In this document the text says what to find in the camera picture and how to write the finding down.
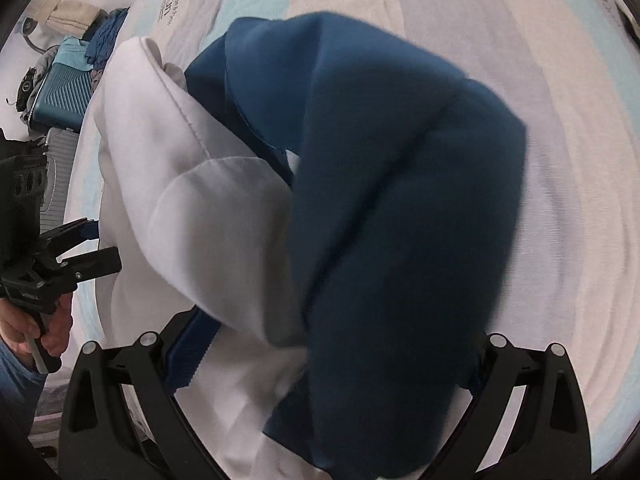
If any blue and white hooded jacket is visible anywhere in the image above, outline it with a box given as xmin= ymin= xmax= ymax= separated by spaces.
xmin=93 ymin=12 xmax=526 ymax=479

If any blue denim left forearm sleeve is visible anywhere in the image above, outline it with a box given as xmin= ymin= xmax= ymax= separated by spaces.
xmin=0 ymin=342 xmax=47 ymax=437

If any person's left hand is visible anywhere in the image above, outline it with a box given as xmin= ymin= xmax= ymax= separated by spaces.
xmin=1 ymin=294 xmax=73 ymax=367

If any black bag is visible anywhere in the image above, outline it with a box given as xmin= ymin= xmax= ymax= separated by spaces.
xmin=1 ymin=132 xmax=48 ymax=272

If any grey hard-shell suitcase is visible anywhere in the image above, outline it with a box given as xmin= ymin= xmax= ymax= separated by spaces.
xmin=40 ymin=128 xmax=79 ymax=233

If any teal hard-shell suitcase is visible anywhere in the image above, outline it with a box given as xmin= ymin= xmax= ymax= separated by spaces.
xmin=23 ymin=36 xmax=94 ymax=132

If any blue crumpled cloth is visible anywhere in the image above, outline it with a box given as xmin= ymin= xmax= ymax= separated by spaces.
xmin=85 ymin=8 xmax=129 ymax=70

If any striped pastel bed sheet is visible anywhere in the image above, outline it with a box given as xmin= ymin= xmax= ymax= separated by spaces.
xmin=67 ymin=0 xmax=639 ymax=479

